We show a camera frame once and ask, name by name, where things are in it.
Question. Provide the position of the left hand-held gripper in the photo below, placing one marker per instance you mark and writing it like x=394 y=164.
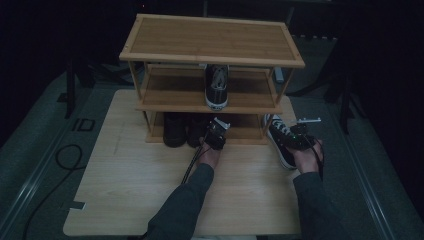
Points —
x=216 y=135

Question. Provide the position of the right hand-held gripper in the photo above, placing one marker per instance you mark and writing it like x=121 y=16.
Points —
x=301 y=136

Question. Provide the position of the black and white canvas sneaker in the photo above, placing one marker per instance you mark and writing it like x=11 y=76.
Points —
x=216 y=90
x=278 y=140

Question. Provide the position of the wooden three-tier shoe rack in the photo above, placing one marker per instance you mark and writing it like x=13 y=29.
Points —
x=213 y=40

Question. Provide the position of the person's left hand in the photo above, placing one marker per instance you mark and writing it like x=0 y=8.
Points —
x=210 y=156

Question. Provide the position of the person's right hand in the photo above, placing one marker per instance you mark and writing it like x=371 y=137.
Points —
x=308 y=160

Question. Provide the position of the black metal stand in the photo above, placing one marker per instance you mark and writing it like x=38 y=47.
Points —
x=345 y=106
x=70 y=90

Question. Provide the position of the grey block behind rack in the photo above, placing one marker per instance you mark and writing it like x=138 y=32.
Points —
x=279 y=75

